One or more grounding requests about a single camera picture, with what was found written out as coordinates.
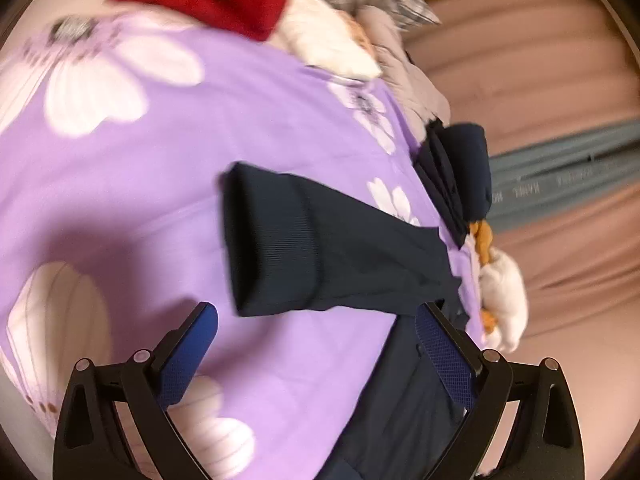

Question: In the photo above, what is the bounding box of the navy long-sleeve garment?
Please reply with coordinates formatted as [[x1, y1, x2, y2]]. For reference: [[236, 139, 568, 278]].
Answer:
[[220, 161, 483, 480]]

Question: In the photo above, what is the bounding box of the pink curtain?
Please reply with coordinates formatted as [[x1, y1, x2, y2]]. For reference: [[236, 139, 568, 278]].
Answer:
[[400, 0, 640, 461]]

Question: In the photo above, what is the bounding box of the blue-grey curtain band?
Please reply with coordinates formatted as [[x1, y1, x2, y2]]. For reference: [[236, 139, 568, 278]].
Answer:
[[486, 117, 640, 233]]

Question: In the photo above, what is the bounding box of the white fluffy cloth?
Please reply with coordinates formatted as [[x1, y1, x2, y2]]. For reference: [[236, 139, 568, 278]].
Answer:
[[272, 0, 383, 81]]

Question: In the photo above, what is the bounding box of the peach fuzzy cloth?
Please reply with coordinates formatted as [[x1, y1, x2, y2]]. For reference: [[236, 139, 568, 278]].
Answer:
[[350, 20, 376, 56]]

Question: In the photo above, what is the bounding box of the folded navy clothes pile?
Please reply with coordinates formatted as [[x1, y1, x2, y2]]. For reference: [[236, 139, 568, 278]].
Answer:
[[414, 119, 493, 250]]

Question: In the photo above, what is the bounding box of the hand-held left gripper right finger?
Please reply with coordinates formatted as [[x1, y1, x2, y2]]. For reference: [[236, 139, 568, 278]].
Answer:
[[415, 301, 586, 480]]

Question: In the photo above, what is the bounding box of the white plush toy orange trim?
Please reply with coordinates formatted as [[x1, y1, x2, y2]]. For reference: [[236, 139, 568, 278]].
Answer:
[[469, 220, 529, 353]]

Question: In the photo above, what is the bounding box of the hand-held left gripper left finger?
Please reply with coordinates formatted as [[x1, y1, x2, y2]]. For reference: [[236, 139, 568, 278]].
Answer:
[[52, 302, 219, 480]]

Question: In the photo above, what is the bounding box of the purple floral bedsheet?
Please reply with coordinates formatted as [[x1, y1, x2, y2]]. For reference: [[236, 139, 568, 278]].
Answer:
[[0, 10, 491, 480]]

